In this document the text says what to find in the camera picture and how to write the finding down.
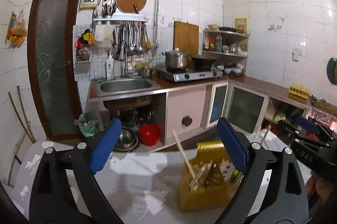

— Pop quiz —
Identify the wooden chopstick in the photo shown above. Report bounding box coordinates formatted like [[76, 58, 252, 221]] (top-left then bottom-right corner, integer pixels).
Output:
[[189, 165, 206, 191], [172, 129, 195, 178], [260, 124, 271, 145]]

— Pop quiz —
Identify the green handled fork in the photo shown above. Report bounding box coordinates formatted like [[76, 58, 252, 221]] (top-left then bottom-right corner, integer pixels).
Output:
[[232, 170, 239, 177]]

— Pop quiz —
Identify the kitchen counter cabinet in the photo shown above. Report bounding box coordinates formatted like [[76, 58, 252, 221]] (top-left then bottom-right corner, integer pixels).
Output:
[[88, 76, 310, 148]]

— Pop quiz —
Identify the person's right hand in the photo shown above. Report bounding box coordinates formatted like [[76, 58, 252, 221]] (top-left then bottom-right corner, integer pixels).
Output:
[[306, 170, 334, 203]]

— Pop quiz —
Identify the yellow egg tray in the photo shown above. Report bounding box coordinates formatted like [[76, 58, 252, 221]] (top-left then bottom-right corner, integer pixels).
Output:
[[289, 84, 310, 100]]

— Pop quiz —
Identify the yellow slotted utensil holder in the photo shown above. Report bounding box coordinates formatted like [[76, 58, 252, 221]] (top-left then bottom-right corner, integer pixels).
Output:
[[178, 141, 243, 212]]

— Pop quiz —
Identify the green trash bag bin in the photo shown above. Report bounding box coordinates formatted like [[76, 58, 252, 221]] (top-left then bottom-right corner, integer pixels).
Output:
[[77, 111, 99, 138]]

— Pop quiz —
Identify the grey polar bear tablecloth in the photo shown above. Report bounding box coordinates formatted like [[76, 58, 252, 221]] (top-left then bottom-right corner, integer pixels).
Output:
[[4, 129, 314, 224]]

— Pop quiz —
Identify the steel bowl under sink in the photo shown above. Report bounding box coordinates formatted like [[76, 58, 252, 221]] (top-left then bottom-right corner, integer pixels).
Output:
[[114, 127, 139, 152]]

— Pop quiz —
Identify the red plastic basin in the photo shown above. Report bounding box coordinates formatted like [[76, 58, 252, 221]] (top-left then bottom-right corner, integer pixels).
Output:
[[138, 124, 161, 146]]

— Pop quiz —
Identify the steel sink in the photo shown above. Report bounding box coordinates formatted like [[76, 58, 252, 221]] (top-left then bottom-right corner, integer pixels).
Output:
[[96, 78, 160, 96]]

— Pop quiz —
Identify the black wok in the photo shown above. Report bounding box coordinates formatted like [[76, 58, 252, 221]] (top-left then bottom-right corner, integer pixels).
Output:
[[190, 55, 216, 69]]

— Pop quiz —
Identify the white dish soap bottle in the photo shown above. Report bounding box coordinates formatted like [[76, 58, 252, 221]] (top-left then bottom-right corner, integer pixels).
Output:
[[106, 53, 115, 80]]

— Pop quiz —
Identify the gas stove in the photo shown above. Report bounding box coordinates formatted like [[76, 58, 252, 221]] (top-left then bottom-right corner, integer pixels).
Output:
[[157, 68, 223, 83]]

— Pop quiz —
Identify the steel cooking pot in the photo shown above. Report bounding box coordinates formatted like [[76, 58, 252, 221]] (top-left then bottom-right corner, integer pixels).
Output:
[[164, 47, 188, 69]]

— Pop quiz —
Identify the rectangular wooden cutting board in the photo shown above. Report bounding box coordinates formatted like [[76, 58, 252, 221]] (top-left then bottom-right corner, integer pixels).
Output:
[[173, 21, 199, 55]]

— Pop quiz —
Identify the hanging yellow bag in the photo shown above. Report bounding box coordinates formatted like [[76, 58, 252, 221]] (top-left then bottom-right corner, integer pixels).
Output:
[[5, 10, 27, 48]]

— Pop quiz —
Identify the brown framed glass door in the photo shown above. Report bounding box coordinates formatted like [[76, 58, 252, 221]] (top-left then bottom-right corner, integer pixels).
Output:
[[27, 0, 82, 141]]

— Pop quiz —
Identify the steel utensil rack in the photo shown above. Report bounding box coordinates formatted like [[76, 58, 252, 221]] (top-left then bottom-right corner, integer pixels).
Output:
[[91, 12, 148, 56]]

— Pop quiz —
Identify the green round wall board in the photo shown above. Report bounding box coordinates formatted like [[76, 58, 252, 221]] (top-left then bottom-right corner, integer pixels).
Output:
[[326, 58, 337, 85]]

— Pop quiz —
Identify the white wall socket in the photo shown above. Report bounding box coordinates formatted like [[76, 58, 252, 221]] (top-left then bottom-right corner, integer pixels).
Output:
[[292, 48, 302, 61]]

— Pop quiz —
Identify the corner wall shelf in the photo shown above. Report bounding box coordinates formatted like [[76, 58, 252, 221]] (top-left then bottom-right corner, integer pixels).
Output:
[[202, 29, 249, 58]]

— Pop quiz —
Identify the yellow wall poster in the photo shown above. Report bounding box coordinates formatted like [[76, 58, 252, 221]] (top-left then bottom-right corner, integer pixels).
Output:
[[234, 17, 248, 35]]

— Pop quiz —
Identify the wall control box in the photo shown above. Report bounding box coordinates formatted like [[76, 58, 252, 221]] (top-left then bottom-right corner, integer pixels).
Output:
[[79, 0, 98, 9]]

